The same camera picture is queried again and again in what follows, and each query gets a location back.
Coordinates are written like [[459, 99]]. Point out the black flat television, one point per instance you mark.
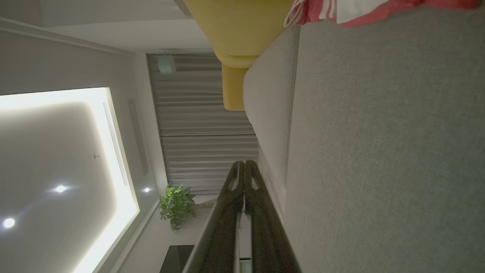
[[178, 259]]

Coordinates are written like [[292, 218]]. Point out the large grey sofa seat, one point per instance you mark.
[[379, 151]]

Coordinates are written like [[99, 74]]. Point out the green potted tree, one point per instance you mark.
[[176, 206]]

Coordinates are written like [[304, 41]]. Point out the grey pleated curtain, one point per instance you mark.
[[201, 125]]

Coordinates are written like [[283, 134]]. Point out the small grey sofa cushion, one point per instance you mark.
[[269, 106]]

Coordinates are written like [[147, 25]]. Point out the yellow sofa backrest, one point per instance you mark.
[[238, 30]]

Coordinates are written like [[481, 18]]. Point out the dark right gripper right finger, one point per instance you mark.
[[269, 235]]

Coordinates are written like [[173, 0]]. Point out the red Bulls basketball jersey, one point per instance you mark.
[[360, 9]]

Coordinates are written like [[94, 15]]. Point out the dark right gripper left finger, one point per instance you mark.
[[219, 235]]

